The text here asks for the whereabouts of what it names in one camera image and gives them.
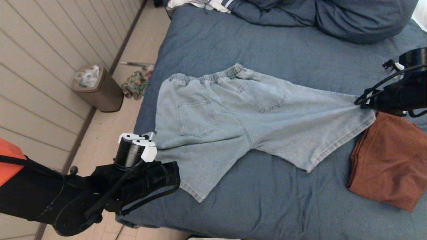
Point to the white pillow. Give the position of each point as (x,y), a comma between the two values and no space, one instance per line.
(420,16)

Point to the rust brown shorts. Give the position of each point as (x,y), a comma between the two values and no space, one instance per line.
(390,160)

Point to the clear plastic bin liner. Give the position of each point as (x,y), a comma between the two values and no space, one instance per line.
(88,77)

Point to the white striped garment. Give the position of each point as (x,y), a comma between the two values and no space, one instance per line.
(200,4)

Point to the blue pillow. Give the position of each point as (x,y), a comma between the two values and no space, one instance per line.
(362,19)

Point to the brown metal trash bin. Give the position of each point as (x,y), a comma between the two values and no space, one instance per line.
(106,95)

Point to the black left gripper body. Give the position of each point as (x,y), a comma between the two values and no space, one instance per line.
(150,180)

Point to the crumpled blue blanket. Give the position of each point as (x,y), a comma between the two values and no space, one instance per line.
(273,14)

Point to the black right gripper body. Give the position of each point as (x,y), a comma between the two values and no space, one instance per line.
(393,98)

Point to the multicoloured cloth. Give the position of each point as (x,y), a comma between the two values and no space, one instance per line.
(135,86)

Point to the blue bed cover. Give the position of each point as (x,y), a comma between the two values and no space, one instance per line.
(267,40)

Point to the silver metal object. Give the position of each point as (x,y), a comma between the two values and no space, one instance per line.
(133,64)

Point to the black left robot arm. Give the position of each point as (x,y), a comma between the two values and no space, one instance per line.
(33,193)

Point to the small black object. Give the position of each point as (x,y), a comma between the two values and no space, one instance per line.
(157,3)

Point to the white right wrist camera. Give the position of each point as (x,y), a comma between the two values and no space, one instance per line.
(393,65)

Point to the light blue denim shorts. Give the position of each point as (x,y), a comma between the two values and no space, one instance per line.
(233,116)

